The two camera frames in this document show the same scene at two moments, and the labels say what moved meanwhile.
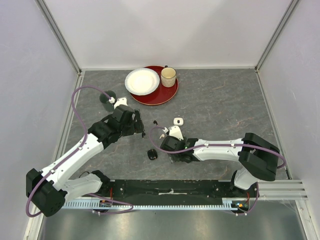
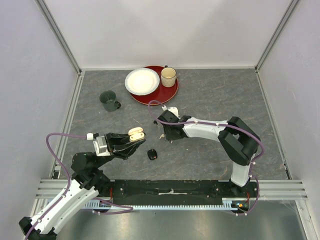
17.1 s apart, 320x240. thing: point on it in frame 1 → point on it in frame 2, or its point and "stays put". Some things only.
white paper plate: [142, 81] stays put
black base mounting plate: [177, 190] stays put
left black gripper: [136, 127] → [113, 138]
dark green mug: [104, 99] stays put
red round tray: [162, 94] stays put
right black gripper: [173, 158] → [169, 137]
